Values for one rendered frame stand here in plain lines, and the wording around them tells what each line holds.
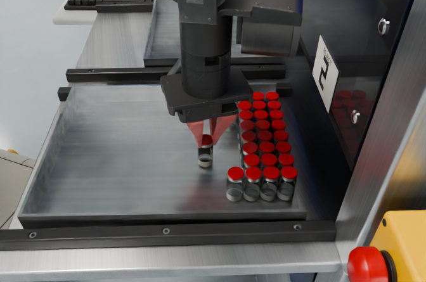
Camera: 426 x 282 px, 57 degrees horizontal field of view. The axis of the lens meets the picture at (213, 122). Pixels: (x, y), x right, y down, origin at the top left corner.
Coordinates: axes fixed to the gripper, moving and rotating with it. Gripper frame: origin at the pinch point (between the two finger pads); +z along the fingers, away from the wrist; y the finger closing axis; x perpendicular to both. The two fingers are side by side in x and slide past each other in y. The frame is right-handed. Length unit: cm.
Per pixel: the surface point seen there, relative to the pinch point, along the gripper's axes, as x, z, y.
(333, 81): -5.1, -10.5, 14.0
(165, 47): 33.3, 4.7, 0.5
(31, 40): 217, 94, -61
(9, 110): 143, 94, -67
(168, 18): 46.3, 4.7, 3.5
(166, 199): -4.9, 4.8, -6.7
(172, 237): -11.7, 3.2, -7.1
